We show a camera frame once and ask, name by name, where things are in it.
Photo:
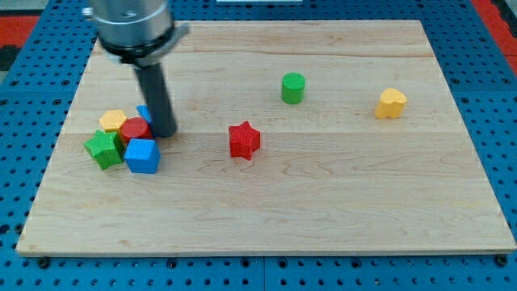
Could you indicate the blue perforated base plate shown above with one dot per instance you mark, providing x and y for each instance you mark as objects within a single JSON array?
[{"x": 41, "y": 84}]

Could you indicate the red cylinder block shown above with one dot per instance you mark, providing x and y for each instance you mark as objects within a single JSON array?
[{"x": 135, "y": 127}]

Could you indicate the blue triangle block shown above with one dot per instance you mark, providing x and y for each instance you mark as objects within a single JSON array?
[{"x": 144, "y": 113}]

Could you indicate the red star block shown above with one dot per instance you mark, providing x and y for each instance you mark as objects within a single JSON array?
[{"x": 243, "y": 140}]

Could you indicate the blue cube block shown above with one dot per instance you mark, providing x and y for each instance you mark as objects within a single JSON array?
[{"x": 142, "y": 156}]

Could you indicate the green star block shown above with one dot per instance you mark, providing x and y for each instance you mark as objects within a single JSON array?
[{"x": 105, "y": 148}]

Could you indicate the green cylinder block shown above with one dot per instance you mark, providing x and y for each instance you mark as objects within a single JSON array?
[{"x": 293, "y": 88}]

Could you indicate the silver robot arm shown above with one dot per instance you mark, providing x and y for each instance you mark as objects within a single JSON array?
[{"x": 140, "y": 33}]

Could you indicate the yellow hexagon block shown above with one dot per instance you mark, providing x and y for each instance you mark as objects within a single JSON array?
[{"x": 112, "y": 120}]

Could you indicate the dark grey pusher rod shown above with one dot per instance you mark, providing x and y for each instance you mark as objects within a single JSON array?
[{"x": 156, "y": 96}]

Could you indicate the light wooden board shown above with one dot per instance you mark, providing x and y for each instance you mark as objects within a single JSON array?
[{"x": 329, "y": 179}]

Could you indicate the yellow heart block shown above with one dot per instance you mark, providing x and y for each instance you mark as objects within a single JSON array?
[{"x": 391, "y": 104}]

